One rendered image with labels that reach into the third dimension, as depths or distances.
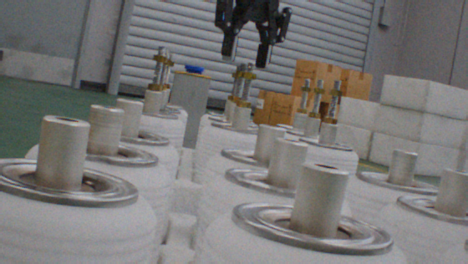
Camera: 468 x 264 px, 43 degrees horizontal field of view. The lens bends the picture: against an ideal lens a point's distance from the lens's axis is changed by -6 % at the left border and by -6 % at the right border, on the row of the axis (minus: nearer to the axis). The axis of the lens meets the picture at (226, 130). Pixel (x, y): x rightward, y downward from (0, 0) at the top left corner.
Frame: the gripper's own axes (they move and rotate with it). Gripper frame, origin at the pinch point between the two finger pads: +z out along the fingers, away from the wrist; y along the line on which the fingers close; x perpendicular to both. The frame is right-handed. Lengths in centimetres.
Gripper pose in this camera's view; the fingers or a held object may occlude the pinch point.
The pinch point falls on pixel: (246, 56)
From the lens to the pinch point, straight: 94.0
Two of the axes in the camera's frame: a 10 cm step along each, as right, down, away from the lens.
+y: -7.4, -0.9, -6.7
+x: 6.5, 1.8, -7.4
